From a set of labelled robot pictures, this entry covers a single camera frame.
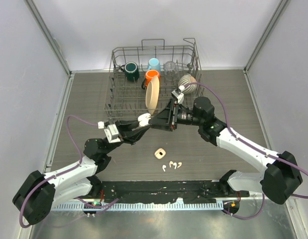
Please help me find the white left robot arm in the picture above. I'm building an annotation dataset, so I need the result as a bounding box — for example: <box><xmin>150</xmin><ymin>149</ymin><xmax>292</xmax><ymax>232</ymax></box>
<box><xmin>12</xmin><ymin>113</ymin><xmax>151</xmax><ymax>229</ymax></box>

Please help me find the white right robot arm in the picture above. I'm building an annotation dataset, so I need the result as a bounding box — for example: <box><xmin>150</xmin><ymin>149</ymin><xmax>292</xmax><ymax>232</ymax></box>
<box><xmin>149</xmin><ymin>97</ymin><xmax>303</xmax><ymax>205</ymax></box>

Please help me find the grey wire dish rack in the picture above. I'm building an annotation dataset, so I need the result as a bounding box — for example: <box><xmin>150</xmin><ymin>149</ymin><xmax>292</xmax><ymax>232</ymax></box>
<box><xmin>104</xmin><ymin>38</ymin><xmax>202</xmax><ymax>120</ymax></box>

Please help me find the white slotted cable duct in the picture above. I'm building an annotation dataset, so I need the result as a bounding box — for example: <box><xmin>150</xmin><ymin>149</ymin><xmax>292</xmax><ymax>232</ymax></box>
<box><xmin>52</xmin><ymin>200</ymin><xmax>224</xmax><ymax>212</ymax></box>

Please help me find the dark green mug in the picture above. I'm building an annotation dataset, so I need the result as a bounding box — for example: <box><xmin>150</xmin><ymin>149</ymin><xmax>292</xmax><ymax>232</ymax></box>
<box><xmin>120</xmin><ymin>62</ymin><xmax>140</xmax><ymax>82</ymax></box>

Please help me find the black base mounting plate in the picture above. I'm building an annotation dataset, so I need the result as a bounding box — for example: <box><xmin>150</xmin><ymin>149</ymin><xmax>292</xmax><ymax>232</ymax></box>
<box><xmin>97</xmin><ymin>180</ymin><xmax>250</xmax><ymax>204</ymax></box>

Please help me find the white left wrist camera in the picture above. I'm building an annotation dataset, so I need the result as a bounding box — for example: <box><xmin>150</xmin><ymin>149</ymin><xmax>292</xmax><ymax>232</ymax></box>
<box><xmin>104</xmin><ymin>124</ymin><xmax>121</xmax><ymax>143</ymax></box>

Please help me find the beige plate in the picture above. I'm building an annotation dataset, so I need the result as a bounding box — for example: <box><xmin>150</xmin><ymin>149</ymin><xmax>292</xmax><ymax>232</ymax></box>
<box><xmin>146</xmin><ymin>76</ymin><xmax>160</xmax><ymax>115</ymax></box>

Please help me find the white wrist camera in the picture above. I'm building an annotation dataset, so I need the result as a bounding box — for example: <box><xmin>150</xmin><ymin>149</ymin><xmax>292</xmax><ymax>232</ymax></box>
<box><xmin>171</xmin><ymin>86</ymin><xmax>185</xmax><ymax>104</ymax></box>
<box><xmin>104</xmin><ymin>124</ymin><xmax>121</xmax><ymax>143</ymax></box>

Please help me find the orange mug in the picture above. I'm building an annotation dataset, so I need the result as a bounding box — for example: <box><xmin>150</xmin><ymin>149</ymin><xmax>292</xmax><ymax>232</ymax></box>
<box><xmin>141</xmin><ymin>70</ymin><xmax>160</xmax><ymax>90</ymax></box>

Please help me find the striped ceramic bowl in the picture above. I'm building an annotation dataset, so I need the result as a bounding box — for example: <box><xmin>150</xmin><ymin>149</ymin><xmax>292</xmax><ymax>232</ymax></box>
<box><xmin>177</xmin><ymin>74</ymin><xmax>197</xmax><ymax>95</ymax></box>

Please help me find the white earbud charging case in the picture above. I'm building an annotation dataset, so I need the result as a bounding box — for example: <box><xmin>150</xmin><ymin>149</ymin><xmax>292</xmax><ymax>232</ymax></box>
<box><xmin>138</xmin><ymin>113</ymin><xmax>152</xmax><ymax>127</ymax></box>

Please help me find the pink earbud charging case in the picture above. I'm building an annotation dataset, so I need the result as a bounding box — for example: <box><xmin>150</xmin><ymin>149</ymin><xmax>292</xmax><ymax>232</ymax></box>
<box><xmin>154</xmin><ymin>148</ymin><xmax>166</xmax><ymax>160</ymax></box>

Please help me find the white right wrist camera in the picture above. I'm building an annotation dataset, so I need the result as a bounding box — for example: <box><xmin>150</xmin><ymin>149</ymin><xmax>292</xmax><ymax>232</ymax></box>
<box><xmin>171</xmin><ymin>86</ymin><xmax>185</xmax><ymax>104</ymax></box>

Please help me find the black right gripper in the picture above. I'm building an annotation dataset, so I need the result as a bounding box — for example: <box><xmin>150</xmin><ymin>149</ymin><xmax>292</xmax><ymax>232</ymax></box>
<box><xmin>149</xmin><ymin>98</ymin><xmax>203</xmax><ymax>131</ymax></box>

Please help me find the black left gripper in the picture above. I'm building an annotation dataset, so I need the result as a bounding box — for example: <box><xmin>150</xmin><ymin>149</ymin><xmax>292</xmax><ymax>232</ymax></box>
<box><xmin>103</xmin><ymin>119</ymin><xmax>151</xmax><ymax>155</ymax></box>

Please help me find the clear glass cup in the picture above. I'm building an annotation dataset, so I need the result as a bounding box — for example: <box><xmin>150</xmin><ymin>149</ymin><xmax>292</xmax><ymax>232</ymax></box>
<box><xmin>163</xmin><ymin>61</ymin><xmax>178</xmax><ymax>81</ymax></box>

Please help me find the light blue mug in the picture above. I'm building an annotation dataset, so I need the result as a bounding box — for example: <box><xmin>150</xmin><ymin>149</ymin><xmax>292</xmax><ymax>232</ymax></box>
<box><xmin>147</xmin><ymin>58</ymin><xmax>160</xmax><ymax>73</ymax></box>

